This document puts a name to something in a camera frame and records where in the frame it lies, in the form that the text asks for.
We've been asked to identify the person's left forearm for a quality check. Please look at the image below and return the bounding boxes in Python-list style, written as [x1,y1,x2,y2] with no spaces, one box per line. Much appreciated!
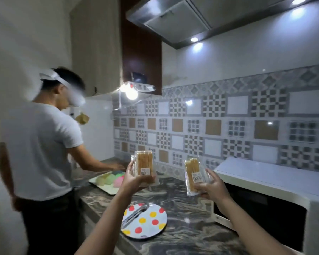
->
[74,191,135,255]

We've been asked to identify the white power strip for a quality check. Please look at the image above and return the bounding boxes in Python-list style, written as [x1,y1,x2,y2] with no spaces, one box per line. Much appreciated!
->
[121,81,156,92]

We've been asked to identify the white headset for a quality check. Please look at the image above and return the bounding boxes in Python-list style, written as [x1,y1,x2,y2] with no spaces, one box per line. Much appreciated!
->
[39,69,86,107]

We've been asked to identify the polka dot plate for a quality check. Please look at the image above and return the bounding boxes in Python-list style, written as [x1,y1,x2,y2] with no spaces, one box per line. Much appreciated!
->
[121,203,168,239]

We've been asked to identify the person's right forearm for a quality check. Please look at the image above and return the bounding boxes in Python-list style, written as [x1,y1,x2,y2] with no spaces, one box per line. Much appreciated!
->
[215,195,299,255]

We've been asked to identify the white microwave oven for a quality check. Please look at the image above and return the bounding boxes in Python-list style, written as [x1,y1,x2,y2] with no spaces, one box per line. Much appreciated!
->
[212,157,319,255]

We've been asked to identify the glowing light bulb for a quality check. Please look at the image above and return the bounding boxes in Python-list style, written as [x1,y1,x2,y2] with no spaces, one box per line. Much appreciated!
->
[125,86,139,101]

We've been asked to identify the beige wall cabinet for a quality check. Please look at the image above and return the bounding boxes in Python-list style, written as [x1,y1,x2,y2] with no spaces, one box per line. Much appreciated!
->
[70,0,123,97]

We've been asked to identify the person's right hand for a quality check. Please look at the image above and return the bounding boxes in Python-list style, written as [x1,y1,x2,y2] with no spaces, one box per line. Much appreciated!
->
[193,168,232,202]

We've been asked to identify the steel range hood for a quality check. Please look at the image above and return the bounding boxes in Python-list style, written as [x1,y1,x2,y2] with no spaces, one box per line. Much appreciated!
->
[125,0,319,50]

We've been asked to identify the dark wood wall cabinet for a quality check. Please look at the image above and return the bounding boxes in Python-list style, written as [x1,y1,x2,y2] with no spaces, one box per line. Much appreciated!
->
[119,0,163,96]

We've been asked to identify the clear pack of wafer sticks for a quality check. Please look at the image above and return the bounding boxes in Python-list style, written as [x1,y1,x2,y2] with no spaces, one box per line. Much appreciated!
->
[131,150,160,187]
[184,156,211,197]

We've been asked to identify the person's left hand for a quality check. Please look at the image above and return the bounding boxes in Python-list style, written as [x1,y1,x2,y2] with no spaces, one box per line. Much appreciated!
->
[118,160,156,197]

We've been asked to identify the white tray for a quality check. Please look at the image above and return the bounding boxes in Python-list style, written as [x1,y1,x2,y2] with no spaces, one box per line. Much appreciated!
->
[88,171,125,195]

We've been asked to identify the metal tongs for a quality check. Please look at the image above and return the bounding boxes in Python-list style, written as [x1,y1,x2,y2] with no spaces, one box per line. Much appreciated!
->
[121,205,149,228]

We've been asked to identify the pastel plastic cups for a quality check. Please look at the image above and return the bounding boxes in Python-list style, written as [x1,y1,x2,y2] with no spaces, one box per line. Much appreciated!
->
[96,170,126,188]

